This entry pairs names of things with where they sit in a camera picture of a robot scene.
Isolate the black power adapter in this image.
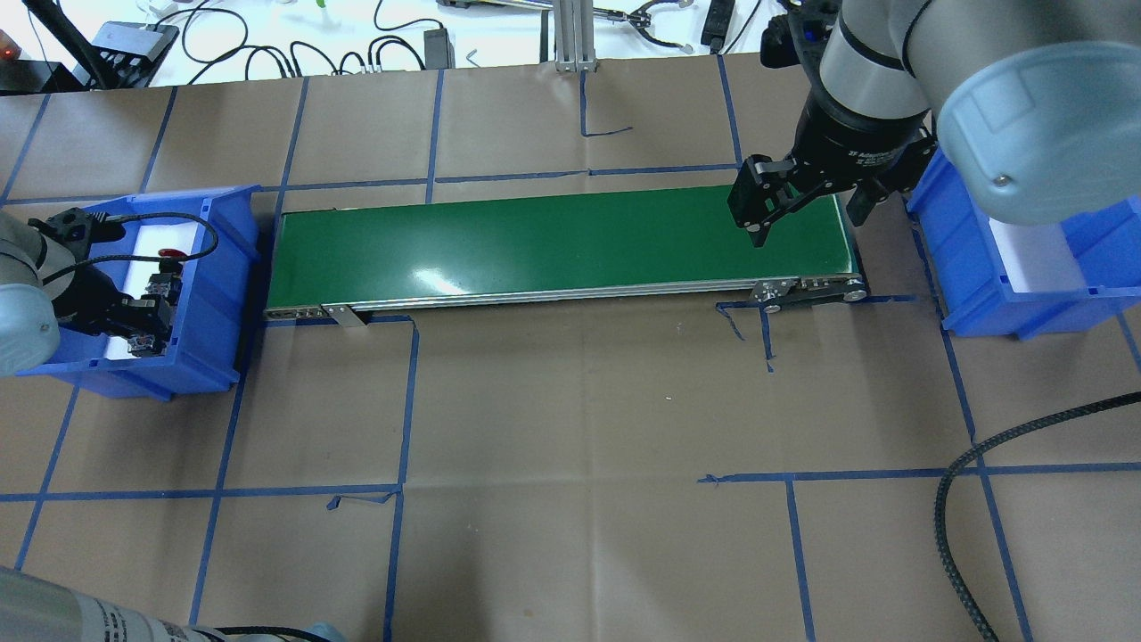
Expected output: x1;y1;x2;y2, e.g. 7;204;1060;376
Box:
423;26;456;70

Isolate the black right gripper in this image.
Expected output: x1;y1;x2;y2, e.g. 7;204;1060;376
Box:
726;94;937;247

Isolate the green conveyor belt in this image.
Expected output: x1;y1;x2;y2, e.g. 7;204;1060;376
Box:
265;186;871;320

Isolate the white foam pad right bin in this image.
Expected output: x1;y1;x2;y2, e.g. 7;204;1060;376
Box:
988;219;1089;295

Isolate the blue right storage bin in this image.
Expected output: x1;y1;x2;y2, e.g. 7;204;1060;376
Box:
907;152;1140;340

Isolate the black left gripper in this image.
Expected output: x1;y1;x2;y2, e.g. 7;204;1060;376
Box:
52;267;135;338

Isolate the black braided cable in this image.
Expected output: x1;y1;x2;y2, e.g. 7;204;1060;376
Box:
933;391;1141;642

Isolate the blue storage bin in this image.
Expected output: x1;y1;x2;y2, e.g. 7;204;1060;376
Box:
907;152;1140;340
16;185;259;399

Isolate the white foam pad left bin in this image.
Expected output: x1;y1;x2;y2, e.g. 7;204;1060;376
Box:
96;224;201;361

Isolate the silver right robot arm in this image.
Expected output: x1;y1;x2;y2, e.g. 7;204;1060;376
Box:
726;1;1140;247

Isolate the white foam pad bin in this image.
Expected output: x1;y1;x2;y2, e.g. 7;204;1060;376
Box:
988;219;1089;295
96;224;201;361

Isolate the blue left storage bin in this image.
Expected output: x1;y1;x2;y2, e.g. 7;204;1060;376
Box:
16;185;259;399

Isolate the red push button switch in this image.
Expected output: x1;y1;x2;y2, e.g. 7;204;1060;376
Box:
145;247;189;308

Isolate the aluminium frame post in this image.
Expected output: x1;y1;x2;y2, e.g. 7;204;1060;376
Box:
553;0;598;73

